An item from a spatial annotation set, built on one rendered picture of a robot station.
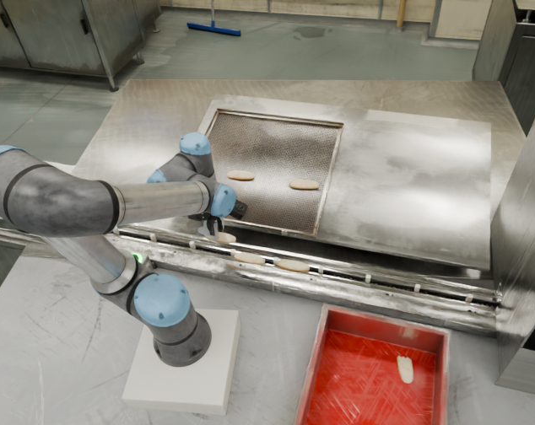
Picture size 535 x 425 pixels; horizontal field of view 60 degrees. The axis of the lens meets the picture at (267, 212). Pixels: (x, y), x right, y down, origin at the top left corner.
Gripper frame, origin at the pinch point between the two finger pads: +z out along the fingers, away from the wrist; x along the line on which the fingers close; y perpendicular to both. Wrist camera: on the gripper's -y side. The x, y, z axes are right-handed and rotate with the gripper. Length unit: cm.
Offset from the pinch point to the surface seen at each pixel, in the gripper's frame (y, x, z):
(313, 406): -38, 39, 11
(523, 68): -105, -165, 22
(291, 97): 3, -98, 11
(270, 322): -20.8, 18.9, 11.8
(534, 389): -88, 22, 9
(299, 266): -24.7, 0.3, 7.8
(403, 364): -58, 23, 11
